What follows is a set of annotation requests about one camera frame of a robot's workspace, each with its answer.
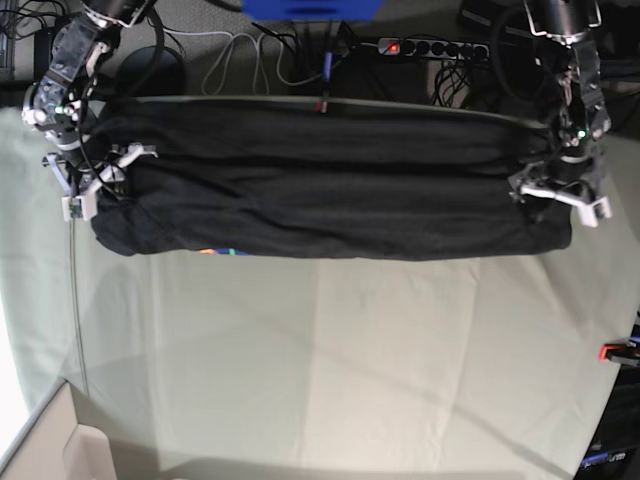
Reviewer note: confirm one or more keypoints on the red black clamp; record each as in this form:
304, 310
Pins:
322, 105
624, 352

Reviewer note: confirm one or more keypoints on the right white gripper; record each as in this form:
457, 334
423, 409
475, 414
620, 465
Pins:
79, 201

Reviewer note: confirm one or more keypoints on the red black clamp centre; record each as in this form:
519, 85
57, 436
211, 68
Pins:
322, 105

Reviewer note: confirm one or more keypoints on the black equipment boxes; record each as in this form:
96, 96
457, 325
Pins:
479, 14

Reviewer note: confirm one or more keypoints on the light green table cloth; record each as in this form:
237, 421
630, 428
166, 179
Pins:
218, 367

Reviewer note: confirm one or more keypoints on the red black clamp right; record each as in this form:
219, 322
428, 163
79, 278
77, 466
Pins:
624, 352

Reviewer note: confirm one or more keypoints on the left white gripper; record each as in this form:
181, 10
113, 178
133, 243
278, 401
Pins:
568, 184

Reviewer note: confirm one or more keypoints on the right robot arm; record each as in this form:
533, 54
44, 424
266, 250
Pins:
58, 104

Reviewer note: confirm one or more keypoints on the black round stool base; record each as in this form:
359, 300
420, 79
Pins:
136, 78

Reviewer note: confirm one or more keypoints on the black power strip red switch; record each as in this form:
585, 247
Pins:
434, 49

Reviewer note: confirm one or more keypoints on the black t-shirt with colourful print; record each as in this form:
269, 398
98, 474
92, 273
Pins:
366, 180

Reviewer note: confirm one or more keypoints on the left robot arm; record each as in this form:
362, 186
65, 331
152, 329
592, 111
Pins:
577, 114

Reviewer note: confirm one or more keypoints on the blue plastic box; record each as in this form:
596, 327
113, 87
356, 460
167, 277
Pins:
277, 10

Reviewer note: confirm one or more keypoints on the beige cardboard box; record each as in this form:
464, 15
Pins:
53, 444

